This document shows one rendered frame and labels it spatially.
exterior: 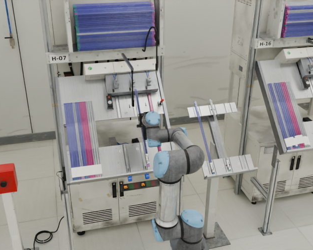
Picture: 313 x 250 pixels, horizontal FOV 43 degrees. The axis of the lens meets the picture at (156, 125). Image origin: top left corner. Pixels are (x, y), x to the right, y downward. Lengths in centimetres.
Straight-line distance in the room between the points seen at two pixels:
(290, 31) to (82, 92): 152
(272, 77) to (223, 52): 161
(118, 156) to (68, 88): 56
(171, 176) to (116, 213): 132
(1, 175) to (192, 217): 118
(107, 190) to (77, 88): 77
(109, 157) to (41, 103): 195
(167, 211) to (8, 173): 106
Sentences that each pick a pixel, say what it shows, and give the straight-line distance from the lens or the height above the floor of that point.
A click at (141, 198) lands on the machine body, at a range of 299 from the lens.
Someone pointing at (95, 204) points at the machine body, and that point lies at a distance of 295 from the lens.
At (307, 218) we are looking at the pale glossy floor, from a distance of 347.
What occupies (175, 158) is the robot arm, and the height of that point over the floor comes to 118.
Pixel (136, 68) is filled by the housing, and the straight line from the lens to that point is 265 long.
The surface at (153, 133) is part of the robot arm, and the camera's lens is 211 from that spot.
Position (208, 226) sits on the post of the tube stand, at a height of 13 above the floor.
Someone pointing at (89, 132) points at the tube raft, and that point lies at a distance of 252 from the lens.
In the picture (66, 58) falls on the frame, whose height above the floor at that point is 134.
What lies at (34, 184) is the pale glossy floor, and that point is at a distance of 378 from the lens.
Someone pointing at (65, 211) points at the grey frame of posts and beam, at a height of 50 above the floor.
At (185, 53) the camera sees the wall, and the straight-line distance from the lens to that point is 439.
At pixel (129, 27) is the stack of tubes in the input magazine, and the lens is 258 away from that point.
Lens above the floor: 209
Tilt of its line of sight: 27 degrees down
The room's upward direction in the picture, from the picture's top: straight up
